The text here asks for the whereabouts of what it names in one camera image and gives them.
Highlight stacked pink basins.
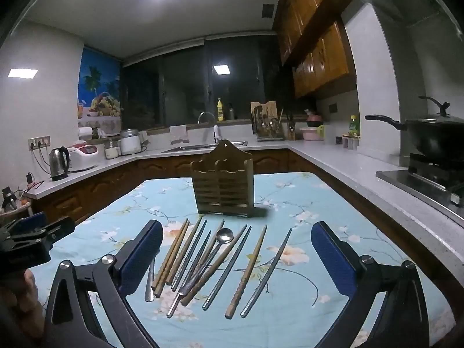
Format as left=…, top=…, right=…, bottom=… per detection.
left=300, top=109, right=326, bottom=142

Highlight wooden utensil holder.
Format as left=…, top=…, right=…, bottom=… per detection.
left=191, top=140, right=254, bottom=219

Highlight dark wooden chopstick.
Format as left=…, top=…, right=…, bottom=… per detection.
left=180, top=224, right=248, bottom=307

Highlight blue floral tablecloth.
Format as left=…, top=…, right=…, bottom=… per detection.
left=27, top=172, right=456, bottom=348

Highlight dish rack with cutlery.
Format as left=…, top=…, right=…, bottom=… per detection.
left=254, top=115, right=286, bottom=142

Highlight beach fruit wall poster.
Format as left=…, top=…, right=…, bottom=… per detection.
left=77, top=46, right=122, bottom=119

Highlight white round cooker pot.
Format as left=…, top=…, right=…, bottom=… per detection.
left=119, top=128, right=142, bottom=156

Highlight carved wooden chopstick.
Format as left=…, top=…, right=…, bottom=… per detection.
left=225, top=225, right=268, bottom=320

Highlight black wok with lid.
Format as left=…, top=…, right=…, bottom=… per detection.
left=365, top=96, right=464, bottom=164

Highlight curved sink faucet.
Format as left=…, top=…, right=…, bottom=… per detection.
left=197, top=112, right=220, bottom=143

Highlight white red rice cooker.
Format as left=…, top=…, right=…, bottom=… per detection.
left=68, top=141, right=99, bottom=173

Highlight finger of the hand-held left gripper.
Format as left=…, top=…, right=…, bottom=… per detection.
left=9, top=216, right=76, bottom=251
left=7, top=211, right=48, bottom=235

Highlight wooden cutting board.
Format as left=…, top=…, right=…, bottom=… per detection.
left=250, top=100, right=278, bottom=124

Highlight hanging dish cloth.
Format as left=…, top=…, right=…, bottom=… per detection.
left=169, top=125, right=189, bottom=144

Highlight steel kitchen sink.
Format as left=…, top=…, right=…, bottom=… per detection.
left=161, top=140, right=249, bottom=153

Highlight person's left hand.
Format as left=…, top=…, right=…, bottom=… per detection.
left=0, top=268, right=47, bottom=338

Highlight wooden wall cabinets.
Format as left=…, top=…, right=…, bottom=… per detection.
left=272, top=0, right=358, bottom=99

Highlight steel electric kettle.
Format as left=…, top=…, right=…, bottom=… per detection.
left=48, top=146, right=72, bottom=182

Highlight steel gas stove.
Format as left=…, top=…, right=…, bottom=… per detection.
left=376, top=152, right=464, bottom=222

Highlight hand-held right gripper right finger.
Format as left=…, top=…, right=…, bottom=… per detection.
left=311, top=221, right=436, bottom=348

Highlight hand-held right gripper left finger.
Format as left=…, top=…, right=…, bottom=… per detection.
left=43, top=220, right=164, bottom=348

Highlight dark kitchen window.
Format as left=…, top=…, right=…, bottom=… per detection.
left=121, top=32, right=292, bottom=128

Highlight metal spoon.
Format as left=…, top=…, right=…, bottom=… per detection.
left=167, top=228, right=234, bottom=318

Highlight wall power socket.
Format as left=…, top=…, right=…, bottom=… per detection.
left=28, top=135, right=52, bottom=150

